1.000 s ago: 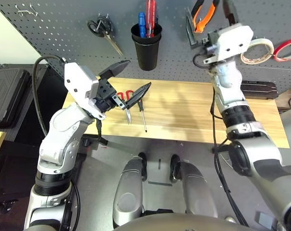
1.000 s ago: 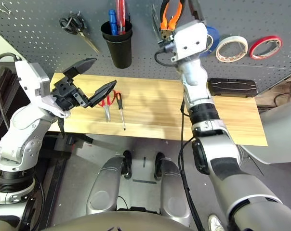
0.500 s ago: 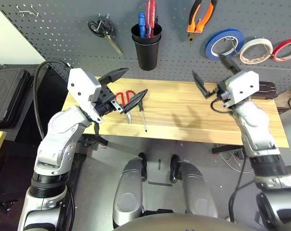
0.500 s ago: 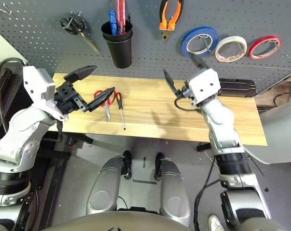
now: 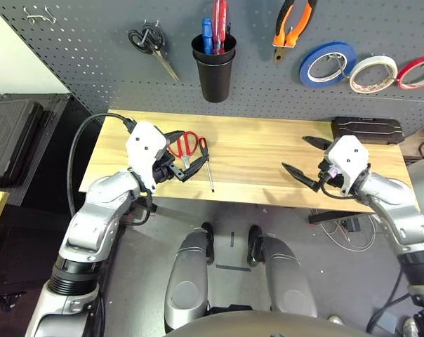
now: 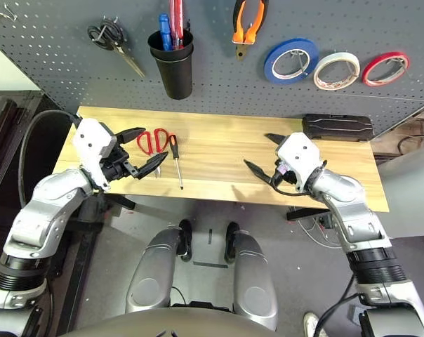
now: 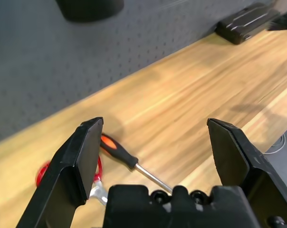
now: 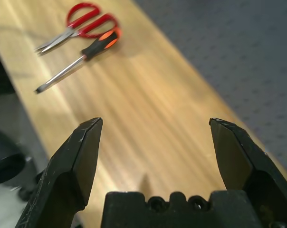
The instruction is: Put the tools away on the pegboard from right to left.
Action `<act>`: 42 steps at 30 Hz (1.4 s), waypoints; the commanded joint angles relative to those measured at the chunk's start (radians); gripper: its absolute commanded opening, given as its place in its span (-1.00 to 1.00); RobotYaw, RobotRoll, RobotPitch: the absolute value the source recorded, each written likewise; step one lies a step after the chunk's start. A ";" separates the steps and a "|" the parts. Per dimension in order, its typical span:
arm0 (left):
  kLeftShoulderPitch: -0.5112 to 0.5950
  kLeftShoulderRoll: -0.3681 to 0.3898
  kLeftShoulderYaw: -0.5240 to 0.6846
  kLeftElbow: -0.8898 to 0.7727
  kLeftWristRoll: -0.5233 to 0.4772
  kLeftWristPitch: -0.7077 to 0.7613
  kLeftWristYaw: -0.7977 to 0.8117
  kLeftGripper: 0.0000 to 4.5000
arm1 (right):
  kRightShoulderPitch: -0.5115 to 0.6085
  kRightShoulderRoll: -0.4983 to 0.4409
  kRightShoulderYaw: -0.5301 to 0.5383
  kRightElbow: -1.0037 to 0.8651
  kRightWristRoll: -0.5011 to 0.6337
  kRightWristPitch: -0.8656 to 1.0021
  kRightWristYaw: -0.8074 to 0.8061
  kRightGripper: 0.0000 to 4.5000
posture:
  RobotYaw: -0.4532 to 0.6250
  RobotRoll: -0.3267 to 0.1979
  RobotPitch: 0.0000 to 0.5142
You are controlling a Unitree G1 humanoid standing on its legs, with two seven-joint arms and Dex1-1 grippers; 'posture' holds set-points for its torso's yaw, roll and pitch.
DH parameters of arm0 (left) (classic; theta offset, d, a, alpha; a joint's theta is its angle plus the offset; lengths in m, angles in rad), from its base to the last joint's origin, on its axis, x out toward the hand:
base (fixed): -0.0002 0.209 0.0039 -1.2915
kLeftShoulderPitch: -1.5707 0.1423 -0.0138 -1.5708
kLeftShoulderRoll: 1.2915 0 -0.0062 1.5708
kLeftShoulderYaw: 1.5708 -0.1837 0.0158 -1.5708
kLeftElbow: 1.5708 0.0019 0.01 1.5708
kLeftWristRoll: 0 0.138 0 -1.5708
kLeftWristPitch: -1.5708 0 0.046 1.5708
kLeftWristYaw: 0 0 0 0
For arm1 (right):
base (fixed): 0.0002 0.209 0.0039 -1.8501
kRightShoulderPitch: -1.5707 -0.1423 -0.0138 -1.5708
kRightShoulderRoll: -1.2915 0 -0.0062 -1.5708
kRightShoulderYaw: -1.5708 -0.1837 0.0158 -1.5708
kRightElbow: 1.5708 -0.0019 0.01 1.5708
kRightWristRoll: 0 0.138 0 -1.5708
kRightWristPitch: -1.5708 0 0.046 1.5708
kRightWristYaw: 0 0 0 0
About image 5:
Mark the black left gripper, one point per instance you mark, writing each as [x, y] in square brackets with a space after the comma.
[163, 170]

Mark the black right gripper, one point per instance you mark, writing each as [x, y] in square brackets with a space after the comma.
[329, 177]

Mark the black orange screwdriver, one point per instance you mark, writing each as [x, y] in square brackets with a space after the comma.
[202, 145]

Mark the white tape roll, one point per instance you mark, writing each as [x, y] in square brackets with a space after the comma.
[373, 61]

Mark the orange black pliers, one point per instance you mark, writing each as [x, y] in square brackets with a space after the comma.
[304, 21]

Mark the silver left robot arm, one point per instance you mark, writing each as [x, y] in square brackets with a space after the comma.
[99, 210]

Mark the grey metal pegboard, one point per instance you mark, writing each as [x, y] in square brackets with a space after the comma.
[92, 63]

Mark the black flat tool case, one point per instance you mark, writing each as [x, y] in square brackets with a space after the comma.
[370, 130]

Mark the black outer holder cup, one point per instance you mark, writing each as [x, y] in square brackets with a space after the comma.
[217, 84]

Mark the black holder cup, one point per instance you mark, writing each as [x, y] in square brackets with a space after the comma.
[198, 45]
[217, 84]

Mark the black power adapter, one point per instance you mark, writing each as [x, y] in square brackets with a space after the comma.
[351, 224]

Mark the blue tape roll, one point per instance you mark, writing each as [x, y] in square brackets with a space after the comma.
[305, 75]

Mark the black left robot foot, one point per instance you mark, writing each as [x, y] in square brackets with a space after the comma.
[208, 242]

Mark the black robot foot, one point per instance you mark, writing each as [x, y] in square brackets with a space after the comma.
[254, 245]
[208, 242]

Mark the short black floor tape strip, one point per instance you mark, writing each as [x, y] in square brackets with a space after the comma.
[231, 239]

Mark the black right robot foot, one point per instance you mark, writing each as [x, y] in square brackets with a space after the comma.
[254, 245]

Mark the black inner holder cup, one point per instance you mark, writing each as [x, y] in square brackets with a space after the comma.
[198, 45]

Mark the light grey chair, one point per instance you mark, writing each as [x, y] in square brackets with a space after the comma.
[422, 189]

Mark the red tape roll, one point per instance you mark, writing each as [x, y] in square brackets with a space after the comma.
[400, 78]

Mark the silver right robot leg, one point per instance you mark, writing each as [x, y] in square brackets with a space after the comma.
[285, 281]

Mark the silver robot leg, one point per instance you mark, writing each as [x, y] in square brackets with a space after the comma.
[285, 281]
[185, 281]

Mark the long black floor tape strip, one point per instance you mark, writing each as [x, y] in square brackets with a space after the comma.
[233, 267]

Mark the silver left robot leg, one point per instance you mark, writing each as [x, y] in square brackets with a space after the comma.
[185, 281]

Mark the white bystander shoe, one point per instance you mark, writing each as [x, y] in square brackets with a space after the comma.
[335, 319]

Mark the large black hard case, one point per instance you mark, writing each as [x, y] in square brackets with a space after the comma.
[12, 133]

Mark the grey robot torso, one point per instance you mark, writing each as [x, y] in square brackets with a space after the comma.
[250, 326]

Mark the small grey floor box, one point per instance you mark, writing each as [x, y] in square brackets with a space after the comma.
[388, 321]

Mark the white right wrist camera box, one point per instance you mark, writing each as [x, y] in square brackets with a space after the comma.
[349, 158]

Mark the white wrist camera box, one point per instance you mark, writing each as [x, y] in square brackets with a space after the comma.
[349, 158]
[143, 147]

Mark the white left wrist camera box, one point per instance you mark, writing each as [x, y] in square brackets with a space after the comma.
[143, 147]

